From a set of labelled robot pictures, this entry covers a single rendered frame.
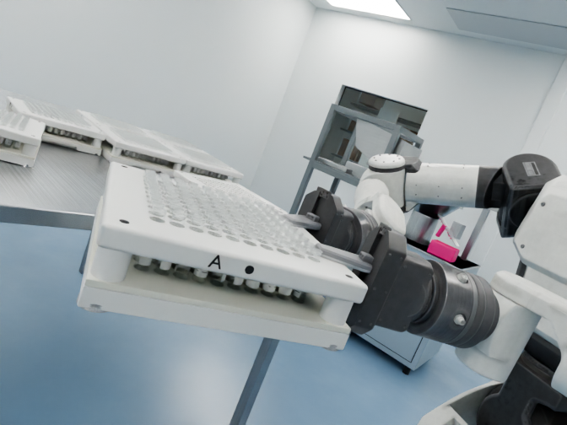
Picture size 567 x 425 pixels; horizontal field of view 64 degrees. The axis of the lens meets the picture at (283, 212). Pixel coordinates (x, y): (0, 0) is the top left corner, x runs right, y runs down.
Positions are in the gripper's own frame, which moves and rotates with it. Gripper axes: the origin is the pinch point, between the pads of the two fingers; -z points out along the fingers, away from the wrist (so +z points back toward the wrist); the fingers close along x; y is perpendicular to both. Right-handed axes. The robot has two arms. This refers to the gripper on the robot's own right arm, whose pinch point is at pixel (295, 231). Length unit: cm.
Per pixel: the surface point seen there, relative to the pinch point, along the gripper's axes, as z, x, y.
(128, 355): 78, 105, 104
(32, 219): -9, 20, 48
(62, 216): -4, 19, 47
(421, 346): 231, 80, 28
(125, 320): 93, 105, 130
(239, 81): 389, -45, 412
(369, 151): 306, -20, 152
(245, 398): 75, 79, 40
